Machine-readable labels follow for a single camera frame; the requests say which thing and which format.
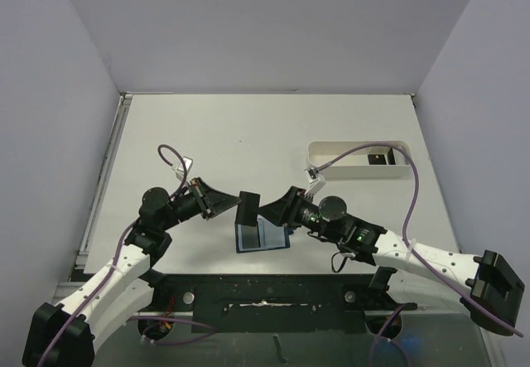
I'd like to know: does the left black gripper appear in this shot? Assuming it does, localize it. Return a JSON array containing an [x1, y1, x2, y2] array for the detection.
[[161, 176, 241, 230]]

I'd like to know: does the blue card holder wallet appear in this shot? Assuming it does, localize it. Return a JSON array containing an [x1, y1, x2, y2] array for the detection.
[[235, 215, 294, 254]]

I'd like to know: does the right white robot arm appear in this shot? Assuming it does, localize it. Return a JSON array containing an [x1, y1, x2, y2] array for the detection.
[[258, 186, 525, 336]]

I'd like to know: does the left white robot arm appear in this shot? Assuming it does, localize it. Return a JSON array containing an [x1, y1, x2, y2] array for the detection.
[[22, 177, 241, 366]]

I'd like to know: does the black card in tray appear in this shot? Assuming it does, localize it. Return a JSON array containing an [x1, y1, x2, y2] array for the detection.
[[368, 154, 387, 166]]

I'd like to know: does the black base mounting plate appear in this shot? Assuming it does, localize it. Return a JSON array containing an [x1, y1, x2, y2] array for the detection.
[[142, 274, 398, 334]]

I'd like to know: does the white oblong tray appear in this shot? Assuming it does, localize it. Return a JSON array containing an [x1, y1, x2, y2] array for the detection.
[[307, 141, 411, 181]]

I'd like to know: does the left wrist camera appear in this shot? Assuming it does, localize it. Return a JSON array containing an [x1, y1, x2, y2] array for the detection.
[[171, 157, 194, 179]]

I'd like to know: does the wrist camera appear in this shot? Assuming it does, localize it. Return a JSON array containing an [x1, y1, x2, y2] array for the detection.
[[171, 157, 194, 179], [305, 167, 326, 198]]

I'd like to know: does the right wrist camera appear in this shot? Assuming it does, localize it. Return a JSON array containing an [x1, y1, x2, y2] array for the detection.
[[305, 167, 326, 198]]

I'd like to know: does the black cable loop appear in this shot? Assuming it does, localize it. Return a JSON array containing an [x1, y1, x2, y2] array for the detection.
[[330, 246, 357, 274]]

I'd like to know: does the aluminium rail left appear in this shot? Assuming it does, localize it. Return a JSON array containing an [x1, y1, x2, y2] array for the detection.
[[74, 93, 133, 270]]

